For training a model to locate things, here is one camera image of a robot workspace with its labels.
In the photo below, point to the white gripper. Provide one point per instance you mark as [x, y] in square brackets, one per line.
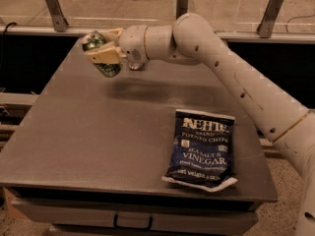
[132, 44]

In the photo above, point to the green soda can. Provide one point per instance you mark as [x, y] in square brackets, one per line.
[101, 48]

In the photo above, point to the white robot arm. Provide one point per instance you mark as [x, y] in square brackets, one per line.
[283, 120]

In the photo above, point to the silver blue soda can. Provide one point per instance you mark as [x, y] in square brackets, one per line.
[135, 66]

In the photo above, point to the blue potato chips bag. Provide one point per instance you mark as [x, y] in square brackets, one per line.
[202, 151]

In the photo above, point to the metal rail behind table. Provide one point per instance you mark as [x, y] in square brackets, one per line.
[230, 36]

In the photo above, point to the left metal bracket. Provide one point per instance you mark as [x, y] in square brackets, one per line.
[59, 22]

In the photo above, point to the metal bracket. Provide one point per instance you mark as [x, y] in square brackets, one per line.
[265, 28]
[181, 7]
[59, 22]

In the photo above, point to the middle metal bracket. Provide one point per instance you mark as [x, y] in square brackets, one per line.
[181, 7]

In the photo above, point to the right metal bracket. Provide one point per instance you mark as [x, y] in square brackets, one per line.
[265, 28]

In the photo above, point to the grey drawer with handle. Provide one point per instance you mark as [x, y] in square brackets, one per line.
[88, 218]

